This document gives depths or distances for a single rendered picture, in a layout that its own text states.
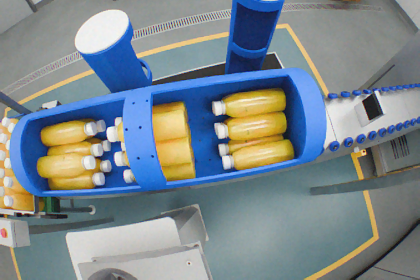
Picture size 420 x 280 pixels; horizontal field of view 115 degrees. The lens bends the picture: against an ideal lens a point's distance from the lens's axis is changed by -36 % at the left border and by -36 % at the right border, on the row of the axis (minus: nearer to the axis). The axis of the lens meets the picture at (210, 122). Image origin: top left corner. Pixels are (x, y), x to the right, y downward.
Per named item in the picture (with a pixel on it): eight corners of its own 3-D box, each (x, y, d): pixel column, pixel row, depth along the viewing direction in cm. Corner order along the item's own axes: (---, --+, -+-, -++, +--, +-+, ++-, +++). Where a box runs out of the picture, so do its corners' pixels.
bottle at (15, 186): (33, 182, 68) (3, 175, 51) (42, 178, 69) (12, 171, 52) (35, 197, 66) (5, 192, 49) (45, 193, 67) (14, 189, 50)
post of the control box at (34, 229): (113, 222, 145) (19, 235, 51) (109, 222, 144) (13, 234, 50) (112, 217, 146) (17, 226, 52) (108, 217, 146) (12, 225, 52)
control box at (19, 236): (30, 245, 50) (12, 247, 40) (5, 239, 49) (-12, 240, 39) (27, 221, 53) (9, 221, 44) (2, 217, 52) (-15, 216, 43)
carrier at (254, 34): (220, 64, 177) (230, 91, 167) (226, -25, 95) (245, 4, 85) (250, 58, 179) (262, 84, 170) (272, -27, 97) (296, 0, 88)
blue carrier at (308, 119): (297, 170, 66) (342, 142, 40) (60, 201, 61) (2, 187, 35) (275, 99, 78) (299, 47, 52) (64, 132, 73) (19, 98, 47)
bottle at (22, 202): (35, 212, 64) (5, 210, 46) (34, 196, 66) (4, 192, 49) (45, 210, 64) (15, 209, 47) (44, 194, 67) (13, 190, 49)
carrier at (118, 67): (152, 130, 156) (171, 100, 165) (101, 62, 74) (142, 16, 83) (125, 114, 161) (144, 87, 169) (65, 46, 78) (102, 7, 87)
